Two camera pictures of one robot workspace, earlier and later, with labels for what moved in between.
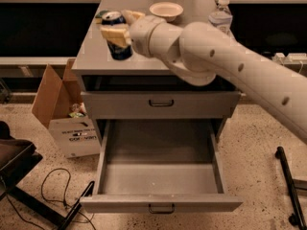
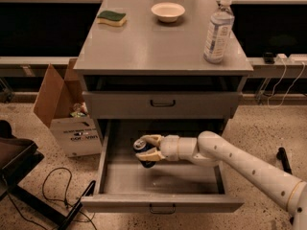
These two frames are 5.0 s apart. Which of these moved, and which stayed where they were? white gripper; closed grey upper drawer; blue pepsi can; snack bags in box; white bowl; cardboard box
Moved: blue pepsi can; white gripper
Stayed: closed grey upper drawer; cardboard box; snack bags in box; white bowl
